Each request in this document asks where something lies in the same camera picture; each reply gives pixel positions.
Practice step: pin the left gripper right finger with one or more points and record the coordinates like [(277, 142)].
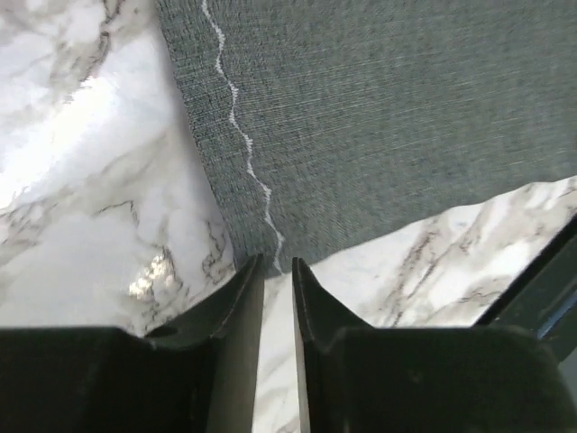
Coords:
[(353, 377)]

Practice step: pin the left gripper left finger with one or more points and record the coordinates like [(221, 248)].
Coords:
[(195, 373)]

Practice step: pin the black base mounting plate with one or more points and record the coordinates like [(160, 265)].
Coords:
[(542, 299)]

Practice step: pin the grey cloth napkin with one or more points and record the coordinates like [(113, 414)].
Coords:
[(325, 124)]

